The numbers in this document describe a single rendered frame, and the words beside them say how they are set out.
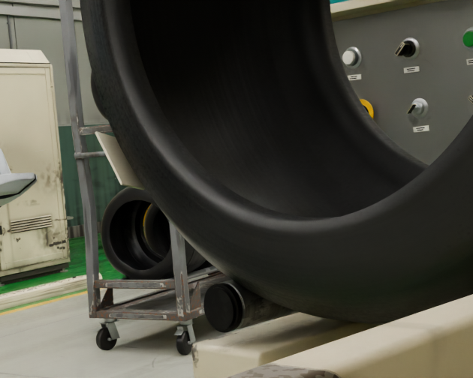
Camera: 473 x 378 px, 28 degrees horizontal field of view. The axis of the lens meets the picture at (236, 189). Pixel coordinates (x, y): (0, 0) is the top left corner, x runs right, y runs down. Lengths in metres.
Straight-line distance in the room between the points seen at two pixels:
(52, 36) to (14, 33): 0.61
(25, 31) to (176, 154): 11.00
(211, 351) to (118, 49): 0.28
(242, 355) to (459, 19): 0.87
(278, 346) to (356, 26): 0.93
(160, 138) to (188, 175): 0.05
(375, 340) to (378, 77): 1.43
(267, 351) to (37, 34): 11.15
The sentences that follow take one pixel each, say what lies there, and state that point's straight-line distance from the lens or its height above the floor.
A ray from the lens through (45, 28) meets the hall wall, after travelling 12.02.
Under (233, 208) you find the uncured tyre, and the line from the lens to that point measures 0.76.
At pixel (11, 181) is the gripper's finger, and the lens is 0.89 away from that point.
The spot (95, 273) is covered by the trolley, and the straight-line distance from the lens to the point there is 5.00.
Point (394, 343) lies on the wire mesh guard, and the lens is 0.23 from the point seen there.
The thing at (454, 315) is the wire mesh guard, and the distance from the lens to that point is 0.25.
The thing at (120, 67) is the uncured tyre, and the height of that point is 1.12.
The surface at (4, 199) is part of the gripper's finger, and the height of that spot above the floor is 1.01.
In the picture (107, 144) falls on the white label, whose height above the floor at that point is 1.06.
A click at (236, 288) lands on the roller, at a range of 0.84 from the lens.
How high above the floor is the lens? 1.05
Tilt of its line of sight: 3 degrees down
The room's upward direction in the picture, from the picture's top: 5 degrees counter-clockwise
